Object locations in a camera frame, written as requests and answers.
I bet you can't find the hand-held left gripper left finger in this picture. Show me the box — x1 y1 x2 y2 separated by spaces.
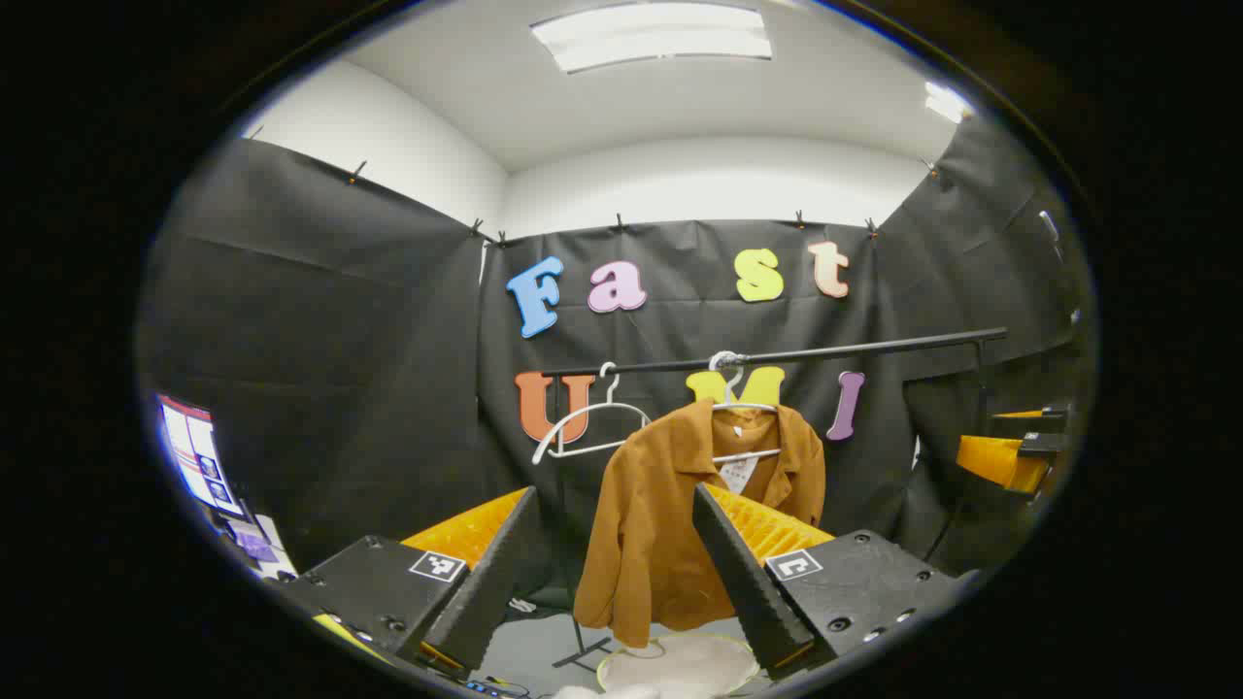
277 485 542 681

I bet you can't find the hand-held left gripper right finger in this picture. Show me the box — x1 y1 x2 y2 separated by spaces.
691 483 972 681

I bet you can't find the brown jacket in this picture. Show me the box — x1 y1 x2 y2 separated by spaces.
573 398 828 649

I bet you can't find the white round laundry hamper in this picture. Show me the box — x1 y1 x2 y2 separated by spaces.
594 633 763 698

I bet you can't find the white hanger with taped hook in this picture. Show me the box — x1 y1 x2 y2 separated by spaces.
707 349 784 465

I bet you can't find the black clothes rack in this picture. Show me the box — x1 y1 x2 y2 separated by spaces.
541 328 1008 673

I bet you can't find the empty white clothes hanger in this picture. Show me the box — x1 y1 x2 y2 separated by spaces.
531 361 654 465

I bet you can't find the computer monitor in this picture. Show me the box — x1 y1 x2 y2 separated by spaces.
155 391 246 517

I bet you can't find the large ceiling light panel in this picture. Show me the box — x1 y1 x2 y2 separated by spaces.
530 2 775 75

